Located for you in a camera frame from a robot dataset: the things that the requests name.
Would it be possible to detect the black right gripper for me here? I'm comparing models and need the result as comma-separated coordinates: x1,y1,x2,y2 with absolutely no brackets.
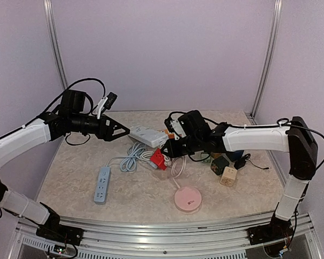
160,134,201,158

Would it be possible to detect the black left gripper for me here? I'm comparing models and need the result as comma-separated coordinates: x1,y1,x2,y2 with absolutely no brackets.
70,113,130,141

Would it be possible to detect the red cube socket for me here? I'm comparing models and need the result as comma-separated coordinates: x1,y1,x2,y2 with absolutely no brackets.
150,148,169,171

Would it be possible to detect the long white power strip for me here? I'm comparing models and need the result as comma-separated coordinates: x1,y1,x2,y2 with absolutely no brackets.
129,125,169,148

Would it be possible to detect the light green plug adapter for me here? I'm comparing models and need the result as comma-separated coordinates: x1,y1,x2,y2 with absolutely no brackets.
200,152,212,163

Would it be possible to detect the dark green cube adapter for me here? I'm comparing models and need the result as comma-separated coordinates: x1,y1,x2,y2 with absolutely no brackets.
211,156,230,176

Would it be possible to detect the beige cube adapter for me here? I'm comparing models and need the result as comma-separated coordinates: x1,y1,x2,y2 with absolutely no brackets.
220,166,238,187

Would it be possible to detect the black charger plug with cable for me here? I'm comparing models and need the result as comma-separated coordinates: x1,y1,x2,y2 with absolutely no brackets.
234,153,270,170

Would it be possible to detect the yellow cube adapter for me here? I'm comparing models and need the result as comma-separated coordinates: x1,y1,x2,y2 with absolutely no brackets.
210,152,222,159

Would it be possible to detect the blue cube adapter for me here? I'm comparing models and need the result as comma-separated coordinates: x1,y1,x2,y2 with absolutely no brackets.
226,151,244,162

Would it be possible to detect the light blue power strip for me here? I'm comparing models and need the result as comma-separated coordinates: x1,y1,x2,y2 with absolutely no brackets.
93,166,111,205

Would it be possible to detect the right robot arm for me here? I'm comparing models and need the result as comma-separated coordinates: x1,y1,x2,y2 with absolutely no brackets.
161,110,323,240

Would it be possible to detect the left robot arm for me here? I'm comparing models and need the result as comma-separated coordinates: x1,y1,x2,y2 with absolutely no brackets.
0,90,130,240

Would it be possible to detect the pink round socket hub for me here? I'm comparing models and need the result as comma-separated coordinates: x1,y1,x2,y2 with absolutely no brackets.
174,186,202,213

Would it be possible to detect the orange power strip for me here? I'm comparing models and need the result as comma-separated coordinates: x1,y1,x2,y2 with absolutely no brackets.
161,129,180,140

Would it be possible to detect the pink white hub cable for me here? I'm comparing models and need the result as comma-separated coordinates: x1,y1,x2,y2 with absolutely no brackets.
170,156,187,189

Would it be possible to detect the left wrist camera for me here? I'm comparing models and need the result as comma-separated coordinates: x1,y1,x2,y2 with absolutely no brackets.
95,92,117,119

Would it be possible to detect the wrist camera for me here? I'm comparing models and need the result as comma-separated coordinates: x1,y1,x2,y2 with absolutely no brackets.
95,92,117,119
164,117,185,138

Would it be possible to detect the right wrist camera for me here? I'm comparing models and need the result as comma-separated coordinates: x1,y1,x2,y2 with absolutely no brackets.
164,117,185,138

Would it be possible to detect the white coiled cable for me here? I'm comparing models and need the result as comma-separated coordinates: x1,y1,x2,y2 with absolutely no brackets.
139,151,173,167

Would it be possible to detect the light blue coiled cable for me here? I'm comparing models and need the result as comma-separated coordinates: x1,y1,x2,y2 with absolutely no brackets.
105,142,147,173

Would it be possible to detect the aluminium front rail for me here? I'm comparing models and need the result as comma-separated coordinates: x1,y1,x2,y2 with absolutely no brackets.
8,213,324,258

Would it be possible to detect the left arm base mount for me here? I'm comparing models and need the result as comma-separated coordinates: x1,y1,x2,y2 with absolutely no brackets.
36,222,84,246

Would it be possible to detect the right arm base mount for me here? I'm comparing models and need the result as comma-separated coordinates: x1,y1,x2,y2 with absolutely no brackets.
247,214,294,245

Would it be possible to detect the left aluminium frame post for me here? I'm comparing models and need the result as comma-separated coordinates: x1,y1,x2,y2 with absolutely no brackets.
43,0,68,90

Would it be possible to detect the aluminium frame post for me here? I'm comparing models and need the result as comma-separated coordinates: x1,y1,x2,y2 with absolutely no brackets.
250,0,283,120
43,0,68,90

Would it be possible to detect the right aluminium frame post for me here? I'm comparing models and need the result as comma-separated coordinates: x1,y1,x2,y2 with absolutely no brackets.
250,0,283,120

